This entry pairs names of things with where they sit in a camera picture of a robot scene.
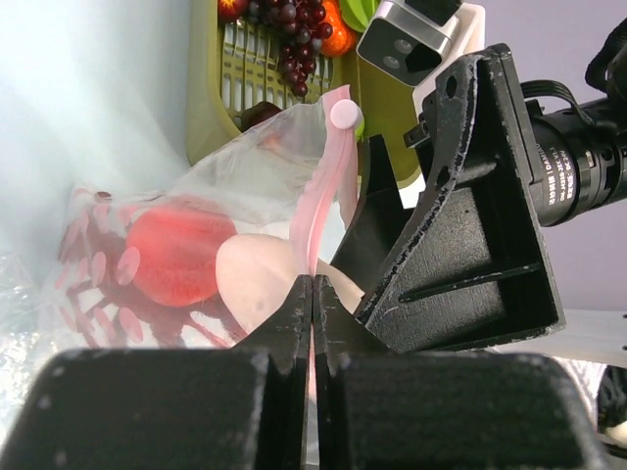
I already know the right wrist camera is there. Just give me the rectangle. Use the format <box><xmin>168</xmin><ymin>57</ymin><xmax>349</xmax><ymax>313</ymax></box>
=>
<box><xmin>357</xmin><ymin>1</ymin><xmax>486</xmax><ymax>88</ymax></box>

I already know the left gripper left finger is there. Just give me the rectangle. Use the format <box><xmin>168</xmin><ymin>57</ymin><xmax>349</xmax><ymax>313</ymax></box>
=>
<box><xmin>1</xmin><ymin>276</ymin><xmax>313</xmax><ymax>469</ymax></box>

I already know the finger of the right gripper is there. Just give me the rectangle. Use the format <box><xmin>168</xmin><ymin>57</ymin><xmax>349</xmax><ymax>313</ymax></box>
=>
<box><xmin>331</xmin><ymin>135</ymin><xmax>412</xmax><ymax>292</ymax></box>

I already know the clear red-zipper bag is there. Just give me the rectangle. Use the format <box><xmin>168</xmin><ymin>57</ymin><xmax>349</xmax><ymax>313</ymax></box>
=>
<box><xmin>41</xmin><ymin>85</ymin><xmax>363</xmax><ymax>349</ymax></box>

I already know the white toy egg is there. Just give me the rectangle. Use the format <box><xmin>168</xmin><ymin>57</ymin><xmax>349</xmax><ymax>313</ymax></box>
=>
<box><xmin>215</xmin><ymin>233</ymin><xmax>366</xmax><ymax>337</ymax></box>

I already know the orange toy fruit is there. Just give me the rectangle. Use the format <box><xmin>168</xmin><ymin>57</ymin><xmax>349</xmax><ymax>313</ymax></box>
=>
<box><xmin>321</xmin><ymin>0</ymin><xmax>357</xmax><ymax>58</ymax></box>

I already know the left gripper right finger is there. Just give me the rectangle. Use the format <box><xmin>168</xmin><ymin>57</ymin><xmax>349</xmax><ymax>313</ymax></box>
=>
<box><xmin>313</xmin><ymin>276</ymin><xmax>607</xmax><ymax>469</ymax></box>

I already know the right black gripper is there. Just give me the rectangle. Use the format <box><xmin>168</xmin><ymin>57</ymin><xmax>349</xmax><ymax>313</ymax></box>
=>
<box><xmin>358</xmin><ymin>44</ymin><xmax>626</xmax><ymax>353</ymax></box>

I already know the green toy star fruit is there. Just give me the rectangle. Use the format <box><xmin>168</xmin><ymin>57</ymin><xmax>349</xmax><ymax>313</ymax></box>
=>
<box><xmin>339</xmin><ymin>0</ymin><xmax>380</xmax><ymax>33</ymax></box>

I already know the olive green plastic bin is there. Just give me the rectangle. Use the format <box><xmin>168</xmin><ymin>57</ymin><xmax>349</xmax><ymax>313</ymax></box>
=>
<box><xmin>185</xmin><ymin>1</ymin><xmax>420</xmax><ymax>188</ymax></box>

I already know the dark toy grape bunch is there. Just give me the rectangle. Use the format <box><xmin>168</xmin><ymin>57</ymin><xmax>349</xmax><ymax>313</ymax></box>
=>
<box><xmin>247</xmin><ymin>0</ymin><xmax>333</xmax><ymax>98</ymax></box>

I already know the red toy lobster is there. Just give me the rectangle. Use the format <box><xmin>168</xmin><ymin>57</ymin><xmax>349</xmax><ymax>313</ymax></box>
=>
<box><xmin>53</xmin><ymin>203</ymin><xmax>245</xmax><ymax>349</ymax></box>

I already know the dark red toy peach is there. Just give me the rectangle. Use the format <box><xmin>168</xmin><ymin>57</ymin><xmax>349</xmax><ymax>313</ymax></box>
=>
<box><xmin>217</xmin><ymin>0</ymin><xmax>249</xmax><ymax>24</ymax></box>

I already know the dark purple toy plum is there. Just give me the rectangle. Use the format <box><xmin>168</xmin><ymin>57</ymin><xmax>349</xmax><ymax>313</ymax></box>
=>
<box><xmin>240</xmin><ymin>101</ymin><xmax>281</xmax><ymax>131</ymax></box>

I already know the red toy tomato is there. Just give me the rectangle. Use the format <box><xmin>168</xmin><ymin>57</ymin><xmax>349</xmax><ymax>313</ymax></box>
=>
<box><xmin>126</xmin><ymin>205</ymin><xmax>237</xmax><ymax>307</ymax></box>

